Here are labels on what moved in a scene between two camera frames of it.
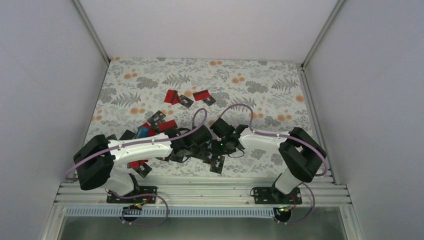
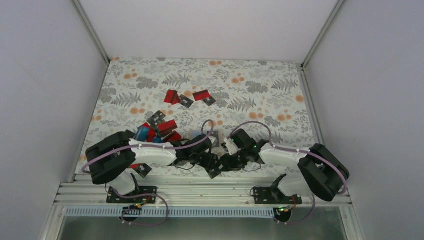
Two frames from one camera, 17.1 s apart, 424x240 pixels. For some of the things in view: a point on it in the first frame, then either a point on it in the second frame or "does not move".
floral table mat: (262, 97) does not move
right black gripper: (216, 149) to (228, 165)
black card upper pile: (155, 119) does not move
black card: (185, 101) does not move
